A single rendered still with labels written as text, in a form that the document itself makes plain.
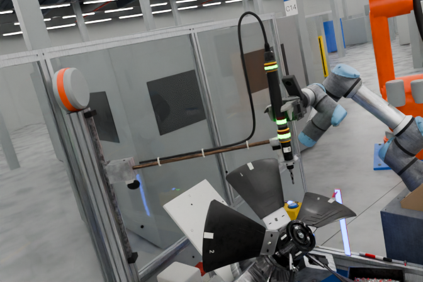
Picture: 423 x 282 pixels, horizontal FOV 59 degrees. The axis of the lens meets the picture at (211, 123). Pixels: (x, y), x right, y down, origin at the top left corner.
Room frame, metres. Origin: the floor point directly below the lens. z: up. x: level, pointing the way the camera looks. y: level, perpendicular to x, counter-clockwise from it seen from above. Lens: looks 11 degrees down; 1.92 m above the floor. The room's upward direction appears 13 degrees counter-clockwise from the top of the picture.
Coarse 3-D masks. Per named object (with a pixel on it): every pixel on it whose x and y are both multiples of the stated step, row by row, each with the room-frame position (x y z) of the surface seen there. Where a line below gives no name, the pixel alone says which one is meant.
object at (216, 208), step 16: (208, 208) 1.15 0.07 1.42; (224, 208) 1.17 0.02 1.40; (208, 224) 1.13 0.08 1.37; (224, 224) 1.14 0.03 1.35; (240, 224) 1.16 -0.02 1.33; (256, 224) 1.18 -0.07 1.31; (208, 240) 1.11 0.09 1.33; (224, 240) 1.13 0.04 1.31; (240, 240) 1.15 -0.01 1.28; (256, 240) 1.17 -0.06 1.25; (208, 256) 1.09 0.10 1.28; (224, 256) 1.12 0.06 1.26; (240, 256) 1.15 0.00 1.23; (256, 256) 1.18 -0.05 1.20
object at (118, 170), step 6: (108, 162) 1.40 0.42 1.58; (114, 162) 1.38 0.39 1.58; (120, 162) 1.36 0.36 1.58; (126, 162) 1.34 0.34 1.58; (132, 162) 1.39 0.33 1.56; (108, 168) 1.35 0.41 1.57; (114, 168) 1.35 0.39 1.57; (120, 168) 1.35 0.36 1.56; (126, 168) 1.34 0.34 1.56; (108, 174) 1.35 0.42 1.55; (114, 174) 1.35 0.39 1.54; (120, 174) 1.35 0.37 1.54; (126, 174) 1.35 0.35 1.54; (132, 174) 1.35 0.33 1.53; (108, 180) 1.37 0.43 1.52; (114, 180) 1.35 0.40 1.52; (120, 180) 1.35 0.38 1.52; (126, 180) 1.35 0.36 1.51
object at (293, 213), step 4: (288, 204) 1.77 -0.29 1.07; (300, 204) 1.74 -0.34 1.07; (288, 208) 1.72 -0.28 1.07; (292, 208) 1.71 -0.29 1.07; (296, 208) 1.70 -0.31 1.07; (288, 212) 1.70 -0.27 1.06; (292, 212) 1.69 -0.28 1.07; (296, 212) 1.69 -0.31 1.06; (292, 216) 1.69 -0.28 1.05; (296, 216) 1.68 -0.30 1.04
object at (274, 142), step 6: (270, 138) 1.32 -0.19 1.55; (276, 138) 1.30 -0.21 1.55; (270, 144) 1.30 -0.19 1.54; (276, 144) 1.29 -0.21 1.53; (276, 150) 1.29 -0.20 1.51; (282, 156) 1.29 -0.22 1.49; (294, 156) 1.32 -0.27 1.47; (282, 162) 1.28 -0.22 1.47; (288, 162) 1.27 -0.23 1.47; (294, 162) 1.27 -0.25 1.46
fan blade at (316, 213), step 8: (304, 200) 1.49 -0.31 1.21; (312, 200) 1.48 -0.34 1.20; (320, 200) 1.48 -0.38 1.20; (328, 200) 1.47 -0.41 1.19; (304, 208) 1.44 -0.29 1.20; (312, 208) 1.43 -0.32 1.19; (320, 208) 1.42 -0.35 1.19; (328, 208) 1.41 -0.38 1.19; (336, 208) 1.41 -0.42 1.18; (344, 208) 1.42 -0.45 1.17; (304, 216) 1.38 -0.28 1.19; (312, 216) 1.37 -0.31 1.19; (320, 216) 1.36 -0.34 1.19; (328, 216) 1.36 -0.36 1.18; (336, 216) 1.36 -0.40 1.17; (344, 216) 1.37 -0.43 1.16; (352, 216) 1.38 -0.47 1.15; (312, 224) 1.31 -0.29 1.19; (320, 224) 1.31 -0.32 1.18
